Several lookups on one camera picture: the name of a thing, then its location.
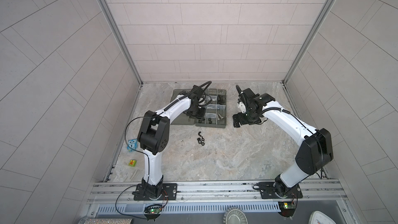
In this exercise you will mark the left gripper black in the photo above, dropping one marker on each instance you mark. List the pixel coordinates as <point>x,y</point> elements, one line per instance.
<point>200,115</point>

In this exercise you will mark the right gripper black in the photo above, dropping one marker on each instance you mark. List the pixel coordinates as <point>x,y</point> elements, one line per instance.
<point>241,121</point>

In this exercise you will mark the clear green organizer box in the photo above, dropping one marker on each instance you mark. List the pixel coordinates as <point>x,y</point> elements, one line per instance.
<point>211,111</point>

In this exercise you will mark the black bolt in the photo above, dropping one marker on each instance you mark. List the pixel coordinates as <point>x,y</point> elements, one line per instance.
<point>221,99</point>

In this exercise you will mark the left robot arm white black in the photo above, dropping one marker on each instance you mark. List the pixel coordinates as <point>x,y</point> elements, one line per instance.
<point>154,134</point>

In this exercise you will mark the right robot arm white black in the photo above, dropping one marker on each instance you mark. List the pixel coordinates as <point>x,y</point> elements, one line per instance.
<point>315,145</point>

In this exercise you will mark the blue robot sticker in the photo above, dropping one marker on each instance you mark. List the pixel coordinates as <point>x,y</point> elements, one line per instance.
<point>132,145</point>

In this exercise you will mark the yellow green sticker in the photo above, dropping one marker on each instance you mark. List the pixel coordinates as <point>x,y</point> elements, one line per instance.
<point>132,163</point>

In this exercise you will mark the right circuit board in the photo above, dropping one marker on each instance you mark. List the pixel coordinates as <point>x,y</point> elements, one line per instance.
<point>287,209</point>

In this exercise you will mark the circuit board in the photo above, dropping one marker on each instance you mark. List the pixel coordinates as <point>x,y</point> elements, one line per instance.
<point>153,209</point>
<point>287,209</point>

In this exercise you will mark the round metal dish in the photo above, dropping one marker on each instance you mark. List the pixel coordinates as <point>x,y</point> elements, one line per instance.
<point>234,215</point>

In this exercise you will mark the left circuit board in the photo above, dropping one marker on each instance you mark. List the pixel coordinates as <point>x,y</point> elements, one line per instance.
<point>153,209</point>

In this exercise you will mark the white scale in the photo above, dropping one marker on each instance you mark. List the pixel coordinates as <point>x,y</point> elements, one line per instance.
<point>318,217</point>

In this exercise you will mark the glittery grey roll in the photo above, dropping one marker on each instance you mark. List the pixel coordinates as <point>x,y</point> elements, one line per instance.
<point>106,221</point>

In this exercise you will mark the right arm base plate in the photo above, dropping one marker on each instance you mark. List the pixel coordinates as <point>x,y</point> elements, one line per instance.
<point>275,190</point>

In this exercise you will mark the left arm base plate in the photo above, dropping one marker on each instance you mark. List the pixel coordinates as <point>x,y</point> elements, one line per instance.
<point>147,192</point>

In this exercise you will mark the aluminium mounting rail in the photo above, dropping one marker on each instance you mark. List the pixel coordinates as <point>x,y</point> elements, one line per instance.
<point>217,191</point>

